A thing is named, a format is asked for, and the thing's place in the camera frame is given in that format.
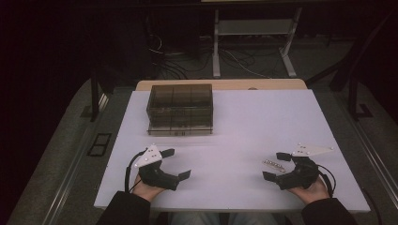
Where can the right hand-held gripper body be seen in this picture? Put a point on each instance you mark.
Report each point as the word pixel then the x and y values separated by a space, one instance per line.
pixel 302 175

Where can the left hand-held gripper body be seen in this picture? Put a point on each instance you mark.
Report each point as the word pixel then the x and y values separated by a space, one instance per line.
pixel 156 176

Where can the small silver beaded clip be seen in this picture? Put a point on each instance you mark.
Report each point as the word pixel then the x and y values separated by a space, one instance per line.
pixel 274 165

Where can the smoky transparent drawer box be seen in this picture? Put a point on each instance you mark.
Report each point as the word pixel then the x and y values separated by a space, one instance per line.
pixel 180 109

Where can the person's left hand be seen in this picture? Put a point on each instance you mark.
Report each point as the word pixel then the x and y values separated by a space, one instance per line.
pixel 147 191

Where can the person's right hand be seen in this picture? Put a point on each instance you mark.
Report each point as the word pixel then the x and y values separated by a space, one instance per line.
pixel 313 193

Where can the white table board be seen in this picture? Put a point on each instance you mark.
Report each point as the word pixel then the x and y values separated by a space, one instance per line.
pixel 237 125

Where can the black stand leg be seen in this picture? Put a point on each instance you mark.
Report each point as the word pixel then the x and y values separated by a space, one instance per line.
pixel 353 100

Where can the white metal stand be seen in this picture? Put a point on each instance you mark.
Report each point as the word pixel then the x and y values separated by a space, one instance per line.
pixel 253 27

